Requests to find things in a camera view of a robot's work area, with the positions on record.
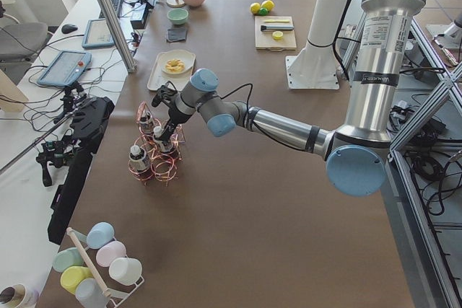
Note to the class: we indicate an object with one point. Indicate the cream serving tray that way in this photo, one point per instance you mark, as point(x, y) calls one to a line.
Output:
point(160, 75)

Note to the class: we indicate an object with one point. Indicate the mint green bowl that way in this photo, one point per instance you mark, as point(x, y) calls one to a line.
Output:
point(178, 16)

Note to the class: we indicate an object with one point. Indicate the light blue cup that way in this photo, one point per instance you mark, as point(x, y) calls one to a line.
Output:
point(100, 234)

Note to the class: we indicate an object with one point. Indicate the whole yellow lemon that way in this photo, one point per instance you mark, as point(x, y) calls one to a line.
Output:
point(255, 7)

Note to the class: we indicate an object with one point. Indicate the tea bottle in rack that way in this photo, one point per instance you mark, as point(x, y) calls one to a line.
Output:
point(139, 163)

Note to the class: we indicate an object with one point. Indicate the blue teach pendant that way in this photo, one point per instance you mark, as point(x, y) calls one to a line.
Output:
point(65, 69)
point(97, 35)

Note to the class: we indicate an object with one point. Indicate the green lime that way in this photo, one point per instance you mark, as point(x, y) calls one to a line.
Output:
point(262, 11)

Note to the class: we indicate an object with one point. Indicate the yellow peeler strip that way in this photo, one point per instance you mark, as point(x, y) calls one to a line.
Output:
point(276, 21)

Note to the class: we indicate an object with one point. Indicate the dark grey folded cloth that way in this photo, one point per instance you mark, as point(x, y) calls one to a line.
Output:
point(176, 34)

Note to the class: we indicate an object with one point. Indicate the white wire cup rack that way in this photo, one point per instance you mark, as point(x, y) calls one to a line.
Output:
point(117, 293)

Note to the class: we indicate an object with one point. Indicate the aluminium frame post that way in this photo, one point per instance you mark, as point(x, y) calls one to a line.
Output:
point(117, 34)

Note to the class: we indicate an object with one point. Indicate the black computer mouse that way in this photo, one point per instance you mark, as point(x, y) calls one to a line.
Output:
point(68, 28)

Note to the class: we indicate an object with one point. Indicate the white cup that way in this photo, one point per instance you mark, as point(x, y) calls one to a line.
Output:
point(126, 271)

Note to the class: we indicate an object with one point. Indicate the glazed ring donut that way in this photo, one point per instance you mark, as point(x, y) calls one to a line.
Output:
point(174, 66)

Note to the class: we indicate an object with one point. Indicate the white round plate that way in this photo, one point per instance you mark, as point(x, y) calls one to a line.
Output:
point(187, 57)

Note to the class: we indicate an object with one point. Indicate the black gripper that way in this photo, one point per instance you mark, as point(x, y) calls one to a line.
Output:
point(174, 118)

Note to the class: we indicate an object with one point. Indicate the yellow cup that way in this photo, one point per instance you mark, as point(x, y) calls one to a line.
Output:
point(73, 276)

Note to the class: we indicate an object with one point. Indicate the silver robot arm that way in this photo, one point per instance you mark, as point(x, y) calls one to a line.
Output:
point(354, 152)

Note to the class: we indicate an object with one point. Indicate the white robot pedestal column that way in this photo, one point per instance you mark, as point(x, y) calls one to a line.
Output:
point(315, 65)

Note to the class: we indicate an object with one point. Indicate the tea bottle white cap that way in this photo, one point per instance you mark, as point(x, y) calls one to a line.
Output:
point(163, 143)

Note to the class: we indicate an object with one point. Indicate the pink cup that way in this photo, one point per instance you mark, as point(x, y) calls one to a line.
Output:
point(109, 252)

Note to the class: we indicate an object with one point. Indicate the green cup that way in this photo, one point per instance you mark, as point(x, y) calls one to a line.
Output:
point(67, 258)

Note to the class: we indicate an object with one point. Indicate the copper wire bottle rack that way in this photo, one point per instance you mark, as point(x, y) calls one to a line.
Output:
point(163, 167)

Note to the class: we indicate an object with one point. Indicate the grey blue cup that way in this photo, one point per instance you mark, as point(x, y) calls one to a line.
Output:
point(89, 295)

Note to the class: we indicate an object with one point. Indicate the silver knife black handle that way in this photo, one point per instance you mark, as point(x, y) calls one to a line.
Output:
point(269, 28)

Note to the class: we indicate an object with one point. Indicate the halved lemon on board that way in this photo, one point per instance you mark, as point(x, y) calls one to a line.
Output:
point(277, 35)

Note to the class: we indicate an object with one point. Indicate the wooden cutting board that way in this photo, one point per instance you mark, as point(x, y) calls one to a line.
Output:
point(264, 40)

